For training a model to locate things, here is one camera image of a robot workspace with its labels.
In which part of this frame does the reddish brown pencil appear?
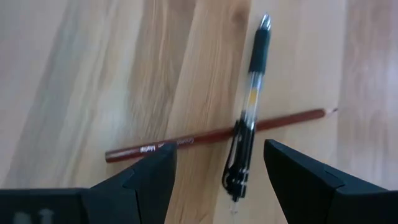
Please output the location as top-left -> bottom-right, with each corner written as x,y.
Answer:
104,107 -> 339,164

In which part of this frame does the clear pen with black grip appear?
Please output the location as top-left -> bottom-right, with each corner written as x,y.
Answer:
221,12 -> 273,214

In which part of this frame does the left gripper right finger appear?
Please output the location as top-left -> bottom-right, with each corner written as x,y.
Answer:
263,139 -> 398,224

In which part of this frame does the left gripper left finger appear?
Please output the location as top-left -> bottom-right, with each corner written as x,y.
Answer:
81,142 -> 178,224

